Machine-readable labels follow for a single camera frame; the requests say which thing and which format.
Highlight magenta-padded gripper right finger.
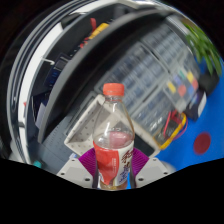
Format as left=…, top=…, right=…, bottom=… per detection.
left=129, top=148, right=171, bottom=188

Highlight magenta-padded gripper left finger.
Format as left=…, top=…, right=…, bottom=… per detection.
left=56, top=148, right=98, bottom=189

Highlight clear red-capped drink bottle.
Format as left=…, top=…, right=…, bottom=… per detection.
left=92, top=82, right=136, bottom=191

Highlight black rectangular pouch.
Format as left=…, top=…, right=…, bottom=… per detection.
left=133, top=131, right=156, bottom=156

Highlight yellow multimeter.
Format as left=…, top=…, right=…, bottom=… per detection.
left=155, top=110, right=188, bottom=150

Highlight grey small-parts drawer cabinet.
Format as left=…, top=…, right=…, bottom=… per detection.
left=128, top=94, right=174, bottom=136
left=94, top=43, right=168, bottom=113
left=173, top=49, right=198, bottom=78
left=139, top=21, right=188, bottom=73

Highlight flat round red coaster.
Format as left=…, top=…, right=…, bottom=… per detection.
left=193, top=131, right=212, bottom=156

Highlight black box with white label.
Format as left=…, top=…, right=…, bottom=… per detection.
left=184, top=89, right=208, bottom=121

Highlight clear organizer with coloured parts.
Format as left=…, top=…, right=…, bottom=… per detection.
left=163, top=68, right=201, bottom=113

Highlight dark overhead shelf unit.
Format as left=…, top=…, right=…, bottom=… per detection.
left=6, top=1, right=178, bottom=161

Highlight black zip case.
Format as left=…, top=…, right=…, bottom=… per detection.
left=198, top=71, right=219, bottom=96

